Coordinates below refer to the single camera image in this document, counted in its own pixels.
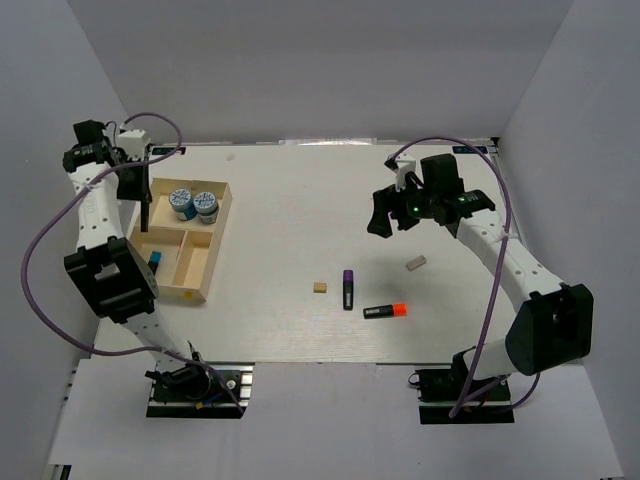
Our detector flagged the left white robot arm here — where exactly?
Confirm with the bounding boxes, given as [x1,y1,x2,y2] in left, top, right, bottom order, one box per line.
[63,120,201,374]

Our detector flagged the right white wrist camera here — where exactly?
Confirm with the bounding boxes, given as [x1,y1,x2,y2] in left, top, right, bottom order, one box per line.
[384,153,417,192]

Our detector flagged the purple cap highlighter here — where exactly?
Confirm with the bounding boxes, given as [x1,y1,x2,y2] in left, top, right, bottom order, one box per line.
[342,269,354,311]

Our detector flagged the yellow cap highlighter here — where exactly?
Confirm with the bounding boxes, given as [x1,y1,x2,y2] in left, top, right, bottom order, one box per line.
[140,201,150,232]

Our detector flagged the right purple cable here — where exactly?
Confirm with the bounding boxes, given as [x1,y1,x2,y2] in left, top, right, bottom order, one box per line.
[387,136,544,420]

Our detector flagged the wooden compartment tray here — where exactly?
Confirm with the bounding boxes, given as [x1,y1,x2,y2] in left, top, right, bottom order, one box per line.
[129,178,233,303]

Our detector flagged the small tan eraser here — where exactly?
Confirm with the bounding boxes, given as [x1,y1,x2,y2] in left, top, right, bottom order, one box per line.
[313,282,327,293]

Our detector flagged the orange cap highlighter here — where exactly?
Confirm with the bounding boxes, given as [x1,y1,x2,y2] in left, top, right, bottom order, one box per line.
[363,303,408,319]

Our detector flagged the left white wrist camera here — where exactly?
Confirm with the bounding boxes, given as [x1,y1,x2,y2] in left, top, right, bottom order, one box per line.
[116,129,151,161]

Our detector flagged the grey white eraser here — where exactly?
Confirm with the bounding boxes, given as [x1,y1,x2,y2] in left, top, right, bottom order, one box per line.
[406,255,427,272]

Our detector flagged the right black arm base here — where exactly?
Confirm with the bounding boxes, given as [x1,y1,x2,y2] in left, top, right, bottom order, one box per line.
[408,367,514,425]

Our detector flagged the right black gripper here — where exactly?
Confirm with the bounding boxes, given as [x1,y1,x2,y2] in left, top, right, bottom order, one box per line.
[367,175,438,239]

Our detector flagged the blue slime jar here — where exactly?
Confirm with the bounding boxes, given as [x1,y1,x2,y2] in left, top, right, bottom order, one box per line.
[168,188,197,221]
[193,191,219,224]

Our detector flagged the blue cap highlighter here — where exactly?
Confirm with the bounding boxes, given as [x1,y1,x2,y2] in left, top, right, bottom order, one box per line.
[147,251,162,274]

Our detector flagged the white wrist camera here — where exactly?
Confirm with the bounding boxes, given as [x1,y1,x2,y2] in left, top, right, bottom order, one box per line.
[116,129,151,161]
[384,153,417,192]

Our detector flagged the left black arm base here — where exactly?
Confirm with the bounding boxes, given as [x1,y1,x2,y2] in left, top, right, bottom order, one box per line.
[145,363,254,419]

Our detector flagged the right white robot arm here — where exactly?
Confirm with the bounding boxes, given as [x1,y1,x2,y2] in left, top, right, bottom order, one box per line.
[367,154,594,399]

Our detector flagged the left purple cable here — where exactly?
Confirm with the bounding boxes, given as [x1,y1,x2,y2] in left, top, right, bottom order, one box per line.
[21,112,246,416]

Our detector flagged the purple cable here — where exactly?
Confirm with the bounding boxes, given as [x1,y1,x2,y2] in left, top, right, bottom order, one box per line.
[21,112,246,416]
[387,136,544,420]

